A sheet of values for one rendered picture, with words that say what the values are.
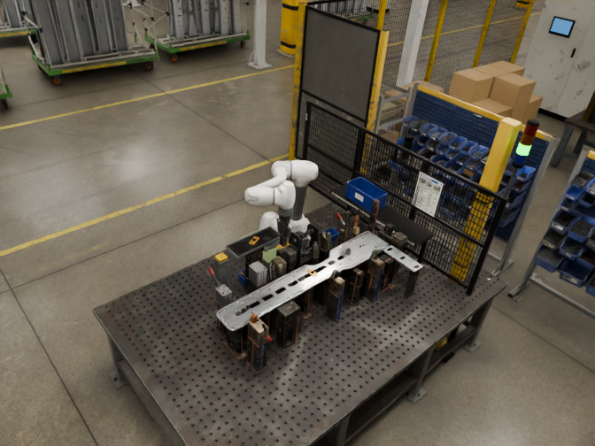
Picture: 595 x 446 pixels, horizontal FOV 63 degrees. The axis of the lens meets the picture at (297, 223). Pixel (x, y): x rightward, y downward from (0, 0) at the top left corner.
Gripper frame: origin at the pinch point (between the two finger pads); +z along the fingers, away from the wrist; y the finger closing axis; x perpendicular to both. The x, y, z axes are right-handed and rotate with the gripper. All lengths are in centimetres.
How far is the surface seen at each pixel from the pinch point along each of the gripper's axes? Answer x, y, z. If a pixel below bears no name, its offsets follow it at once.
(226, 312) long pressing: -48, 6, 29
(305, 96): 225, -221, 19
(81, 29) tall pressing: 149, -698, 42
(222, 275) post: -32.9, -18.8, 25.0
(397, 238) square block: 87, 26, 21
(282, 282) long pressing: -4.7, 6.7, 27.9
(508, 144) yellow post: 120, 67, -62
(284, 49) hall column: 526, -604, 98
